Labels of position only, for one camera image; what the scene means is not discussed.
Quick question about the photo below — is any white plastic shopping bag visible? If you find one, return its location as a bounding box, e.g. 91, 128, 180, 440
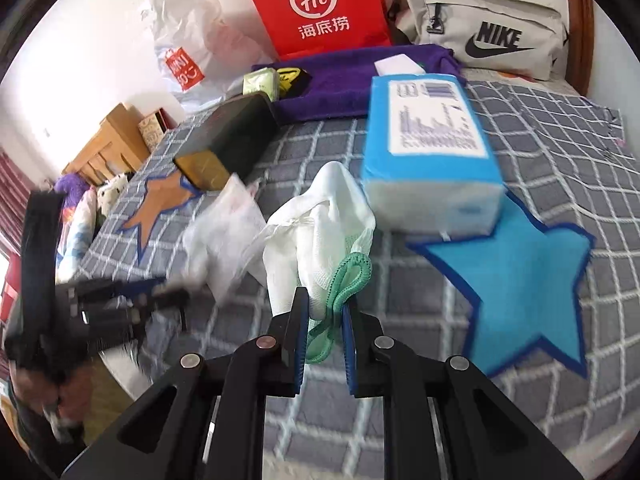
142, 0, 273, 111

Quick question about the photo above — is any patterned book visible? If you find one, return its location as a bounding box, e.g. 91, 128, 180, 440
137, 110, 176, 153

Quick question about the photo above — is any red striped curtain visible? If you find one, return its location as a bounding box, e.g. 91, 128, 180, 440
0, 147, 31, 311

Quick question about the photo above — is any white glove green cuff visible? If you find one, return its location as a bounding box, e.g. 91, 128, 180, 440
262, 161, 376, 366

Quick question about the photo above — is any panda print pillow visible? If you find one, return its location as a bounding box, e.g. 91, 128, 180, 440
96, 172, 131, 211

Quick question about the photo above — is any wooden door frame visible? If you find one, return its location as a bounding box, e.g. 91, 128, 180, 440
562, 0, 596, 98

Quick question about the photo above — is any green tissue pack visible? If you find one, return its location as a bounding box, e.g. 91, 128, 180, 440
242, 67, 281, 102

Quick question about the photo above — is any colourful pastel quilt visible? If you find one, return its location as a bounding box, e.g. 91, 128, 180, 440
55, 190, 101, 286

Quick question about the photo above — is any person's left hand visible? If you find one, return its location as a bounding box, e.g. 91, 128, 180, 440
15, 360, 101, 441

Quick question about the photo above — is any purple towel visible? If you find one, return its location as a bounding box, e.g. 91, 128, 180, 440
250, 44, 466, 123

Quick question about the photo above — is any red paper bag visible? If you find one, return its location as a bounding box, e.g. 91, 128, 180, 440
239, 0, 393, 61

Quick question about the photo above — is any black rectangular box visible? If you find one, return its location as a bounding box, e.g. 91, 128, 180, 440
172, 92, 281, 192

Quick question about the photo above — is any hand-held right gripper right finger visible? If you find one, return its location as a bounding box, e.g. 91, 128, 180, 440
341, 305, 586, 480

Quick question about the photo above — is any white eraser block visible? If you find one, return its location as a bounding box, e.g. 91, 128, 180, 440
374, 54, 426, 77

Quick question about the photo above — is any grey checkered star blanket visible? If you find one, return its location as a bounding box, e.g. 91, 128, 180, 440
75, 77, 640, 461

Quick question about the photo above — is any blue tissue pack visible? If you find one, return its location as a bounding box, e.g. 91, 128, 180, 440
361, 74, 506, 236

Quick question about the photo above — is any small yellow bag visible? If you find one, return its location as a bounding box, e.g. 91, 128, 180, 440
275, 66, 313, 93

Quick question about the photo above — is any wooden headboard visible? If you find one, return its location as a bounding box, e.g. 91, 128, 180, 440
62, 102, 151, 186

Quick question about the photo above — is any purple plush toy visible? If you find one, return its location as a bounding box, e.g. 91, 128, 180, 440
54, 174, 91, 206

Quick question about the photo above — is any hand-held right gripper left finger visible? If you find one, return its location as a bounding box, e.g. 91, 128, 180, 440
60, 287, 311, 480

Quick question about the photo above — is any grey sling bag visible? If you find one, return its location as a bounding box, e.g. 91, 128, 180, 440
387, 0, 571, 81

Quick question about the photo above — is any clear plastic bag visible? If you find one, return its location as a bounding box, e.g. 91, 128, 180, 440
182, 174, 268, 303

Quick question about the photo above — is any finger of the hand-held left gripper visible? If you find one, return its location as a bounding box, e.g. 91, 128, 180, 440
127, 291, 191, 318
75, 276, 168, 297

